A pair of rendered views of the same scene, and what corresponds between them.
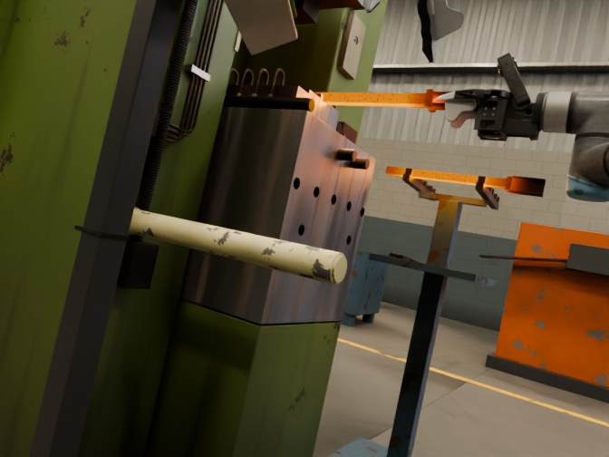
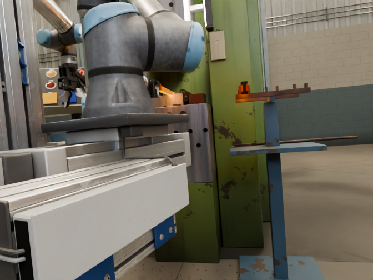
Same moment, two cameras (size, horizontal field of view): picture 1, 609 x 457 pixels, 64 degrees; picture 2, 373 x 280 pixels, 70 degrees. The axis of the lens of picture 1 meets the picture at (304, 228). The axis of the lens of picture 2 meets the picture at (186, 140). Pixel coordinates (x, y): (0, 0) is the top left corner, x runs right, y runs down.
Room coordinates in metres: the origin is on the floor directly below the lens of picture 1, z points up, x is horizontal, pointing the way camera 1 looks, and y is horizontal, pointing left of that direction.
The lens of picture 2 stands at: (0.71, -1.51, 0.79)
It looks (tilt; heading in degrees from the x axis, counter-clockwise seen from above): 3 degrees down; 71
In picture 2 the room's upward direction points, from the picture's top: 5 degrees counter-clockwise
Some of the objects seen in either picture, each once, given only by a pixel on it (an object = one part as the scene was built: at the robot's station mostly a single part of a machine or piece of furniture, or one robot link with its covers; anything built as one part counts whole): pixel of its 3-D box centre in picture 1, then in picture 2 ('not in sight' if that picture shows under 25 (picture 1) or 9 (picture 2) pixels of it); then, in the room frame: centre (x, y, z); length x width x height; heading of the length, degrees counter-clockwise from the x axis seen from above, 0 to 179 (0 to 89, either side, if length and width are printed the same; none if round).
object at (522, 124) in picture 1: (508, 114); (145, 87); (0.94, -0.34, 0.98); 0.12 x 0.08 x 0.09; 59
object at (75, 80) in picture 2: not in sight; (69, 78); (0.62, -0.09, 1.07); 0.09 x 0.08 x 0.12; 44
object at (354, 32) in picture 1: (352, 46); (217, 45); (1.47, -0.02, 1.27); 0.09 x 0.02 x 0.17; 149
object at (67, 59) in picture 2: not in sight; (69, 61); (0.63, -0.09, 1.15); 0.08 x 0.08 x 0.05
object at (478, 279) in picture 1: (437, 271); (272, 147); (1.52, -0.43, 0.66); 0.40 x 0.30 x 0.02; 150
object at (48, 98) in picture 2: not in sight; (50, 99); (0.50, 0.13, 1.01); 0.07 x 0.05 x 0.07; 174
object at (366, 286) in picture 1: (320, 278); not in sight; (5.31, -0.28, 0.36); 1.21 x 0.81 x 0.72; 65
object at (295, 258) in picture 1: (221, 241); not in sight; (0.79, 0.13, 0.62); 0.44 x 0.05 x 0.05; 59
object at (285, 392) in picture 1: (197, 384); (192, 208); (1.30, 0.19, 0.23); 0.56 x 0.38 x 0.47; 59
